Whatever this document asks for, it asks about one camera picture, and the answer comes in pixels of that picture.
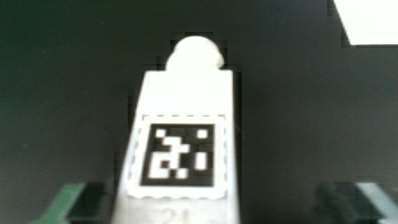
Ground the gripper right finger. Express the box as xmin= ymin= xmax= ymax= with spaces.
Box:
xmin=313 ymin=182 xmax=398 ymax=224

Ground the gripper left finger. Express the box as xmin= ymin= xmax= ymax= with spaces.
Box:
xmin=29 ymin=182 xmax=107 ymax=224

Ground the white obstacle fence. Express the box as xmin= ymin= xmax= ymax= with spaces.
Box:
xmin=332 ymin=0 xmax=398 ymax=45

